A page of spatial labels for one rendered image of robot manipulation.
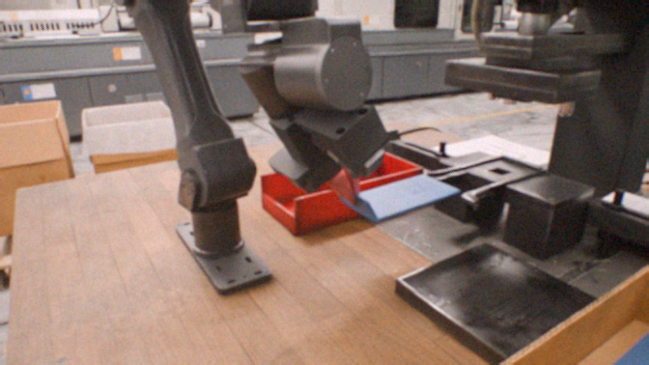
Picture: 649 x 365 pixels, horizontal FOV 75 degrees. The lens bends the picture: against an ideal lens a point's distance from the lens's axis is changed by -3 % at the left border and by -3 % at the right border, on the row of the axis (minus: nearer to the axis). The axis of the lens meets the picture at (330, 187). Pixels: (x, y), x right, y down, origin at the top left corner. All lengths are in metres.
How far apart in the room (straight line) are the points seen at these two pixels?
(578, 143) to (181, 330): 0.71
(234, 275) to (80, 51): 4.40
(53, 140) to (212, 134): 2.08
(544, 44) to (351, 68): 0.32
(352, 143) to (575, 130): 0.59
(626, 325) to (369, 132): 0.35
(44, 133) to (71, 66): 2.34
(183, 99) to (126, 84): 4.36
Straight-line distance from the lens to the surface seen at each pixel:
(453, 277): 0.54
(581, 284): 0.62
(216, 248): 0.59
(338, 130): 0.36
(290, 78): 0.36
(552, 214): 0.62
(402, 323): 0.49
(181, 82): 0.56
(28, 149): 2.60
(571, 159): 0.89
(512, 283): 0.55
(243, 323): 0.50
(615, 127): 0.85
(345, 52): 0.34
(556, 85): 0.59
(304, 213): 0.64
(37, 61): 4.87
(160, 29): 0.58
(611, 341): 0.54
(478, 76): 0.65
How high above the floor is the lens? 1.21
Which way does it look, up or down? 22 degrees down
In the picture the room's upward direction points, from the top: straight up
